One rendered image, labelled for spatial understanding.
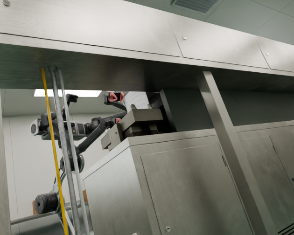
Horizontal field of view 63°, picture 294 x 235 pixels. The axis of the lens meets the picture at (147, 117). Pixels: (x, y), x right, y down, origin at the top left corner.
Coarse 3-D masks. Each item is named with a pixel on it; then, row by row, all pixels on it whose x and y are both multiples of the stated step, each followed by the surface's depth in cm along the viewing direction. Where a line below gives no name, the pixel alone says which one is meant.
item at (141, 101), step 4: (144, 92) 134; (140, 96) 137; (144, 96) 134; (136, 100) 141; (140, 100) 137; (144, 100) 134; (148, 100) 131; (136, 104) 141; (140, 104) 137; (144, 104) 134; (128, 108) 149; (140, 108) 138; (144, 108) 134
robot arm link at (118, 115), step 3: (117, 114) 228; (120, 114) 228; (123, 114) 227; (96, 117) 231; (99, 117) 231; (105, 117) 230; (108, 117) 229; (111, 117) 228; (114, 117) 228; (117, 117) 227; (93, 120) 229; (99, 120) 232; (102, 120) 229; (96, 126) 227; (93, 129) 230
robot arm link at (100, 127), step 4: (104, 120) 162; (108, 120) 163; (100, 124) 165; (96, 128) 169; (100, 128) 166; (104, 128) 164; (108, 128) 169; (92, 132) 172; (96, 132) 170; (100, 132) 168; (88, 136) 175; (92, 136) 173; (96, 136) 171; (84, 140) 178; (88, 140) 176; (92, 140) 174; (80, 144) 180; (84, 144) 179; (88, 144) 177; (76, 148) 180; (80, 148) 180; (84, 148) 180; (76, 152) 181
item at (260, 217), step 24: (216, 96) 112; (0, 120) 61; (216, 120) 110; (0, 144) 59; (240, 144) 106; (0, 168) 56; (240, 168) 101; (0, 192) 55; (240, 192) 101; (0, 216) 53; (264, 216) 95
